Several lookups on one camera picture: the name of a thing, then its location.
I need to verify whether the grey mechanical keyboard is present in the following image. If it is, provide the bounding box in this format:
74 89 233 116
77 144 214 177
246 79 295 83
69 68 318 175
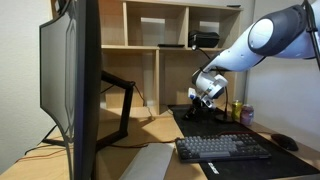
174 133 272 164

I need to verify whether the wooden cubby shelf unit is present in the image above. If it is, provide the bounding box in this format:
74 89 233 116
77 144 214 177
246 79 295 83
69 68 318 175
49 0 245 118

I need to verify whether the black computer mouse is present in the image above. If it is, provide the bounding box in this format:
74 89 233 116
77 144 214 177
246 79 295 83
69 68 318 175
270 133 300 152

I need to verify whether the red thin cable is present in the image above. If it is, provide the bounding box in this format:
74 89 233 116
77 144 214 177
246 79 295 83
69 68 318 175
14 148 68 164

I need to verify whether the white wrist camera block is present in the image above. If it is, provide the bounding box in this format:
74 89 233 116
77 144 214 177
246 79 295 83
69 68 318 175
187 87 198 101

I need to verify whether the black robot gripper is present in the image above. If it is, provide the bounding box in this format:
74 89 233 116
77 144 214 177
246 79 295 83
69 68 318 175
182 95 215 122

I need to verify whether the yellow green drink can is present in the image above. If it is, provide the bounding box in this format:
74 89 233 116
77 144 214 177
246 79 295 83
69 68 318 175
231 99 243 122

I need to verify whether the grey keyboard wrist rest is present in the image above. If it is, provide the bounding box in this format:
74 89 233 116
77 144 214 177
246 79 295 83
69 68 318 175
118 142 176 180

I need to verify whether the flat black device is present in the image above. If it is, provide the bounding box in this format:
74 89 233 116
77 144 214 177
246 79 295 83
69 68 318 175
157 43 186 48

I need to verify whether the pink drink can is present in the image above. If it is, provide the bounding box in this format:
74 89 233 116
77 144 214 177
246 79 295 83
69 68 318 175
240 103 255 127

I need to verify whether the black bag on shelf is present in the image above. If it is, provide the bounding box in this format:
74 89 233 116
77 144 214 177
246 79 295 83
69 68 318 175
187 29 221 49

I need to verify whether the black angular monitor stand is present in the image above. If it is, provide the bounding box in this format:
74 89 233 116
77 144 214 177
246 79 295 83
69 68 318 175
41 70 136 152

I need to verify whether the black monitor cable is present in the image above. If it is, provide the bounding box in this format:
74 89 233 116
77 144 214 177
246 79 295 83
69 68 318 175
24 124 58 156

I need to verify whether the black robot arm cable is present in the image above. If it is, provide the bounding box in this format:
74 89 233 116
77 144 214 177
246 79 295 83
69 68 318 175
301 0 320 72

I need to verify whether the dark power cable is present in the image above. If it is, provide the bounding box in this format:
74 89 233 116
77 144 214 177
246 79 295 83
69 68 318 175
133 84 156 121

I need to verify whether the black curved computer monitor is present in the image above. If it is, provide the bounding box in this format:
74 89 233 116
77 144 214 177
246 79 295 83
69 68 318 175
39 0 103 180

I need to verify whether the black desk mat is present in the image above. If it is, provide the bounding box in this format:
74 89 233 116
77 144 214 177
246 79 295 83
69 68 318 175
167 103 320 180

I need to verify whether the black gooseneck desk lamp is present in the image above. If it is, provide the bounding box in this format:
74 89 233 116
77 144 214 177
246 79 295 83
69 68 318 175
190 44 236 125

